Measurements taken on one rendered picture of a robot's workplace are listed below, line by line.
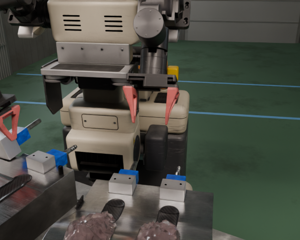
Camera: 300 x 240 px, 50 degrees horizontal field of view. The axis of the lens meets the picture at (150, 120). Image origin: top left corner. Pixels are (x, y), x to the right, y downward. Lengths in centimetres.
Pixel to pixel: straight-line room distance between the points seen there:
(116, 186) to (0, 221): 22
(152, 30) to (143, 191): 33
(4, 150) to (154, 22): 43
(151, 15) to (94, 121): 54
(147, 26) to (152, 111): 71
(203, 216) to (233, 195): 156
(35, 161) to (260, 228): 151
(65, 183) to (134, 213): 17
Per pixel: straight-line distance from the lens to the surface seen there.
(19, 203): 67
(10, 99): 76
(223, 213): 206
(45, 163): 72
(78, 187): 83
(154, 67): 67
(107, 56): 97
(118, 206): 67
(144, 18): 63
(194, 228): 61
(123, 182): 69
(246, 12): 789
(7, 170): 77
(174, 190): 67
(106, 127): 108
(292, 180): 249
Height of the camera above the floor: 126
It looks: 23 degrees down
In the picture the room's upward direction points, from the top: straight up
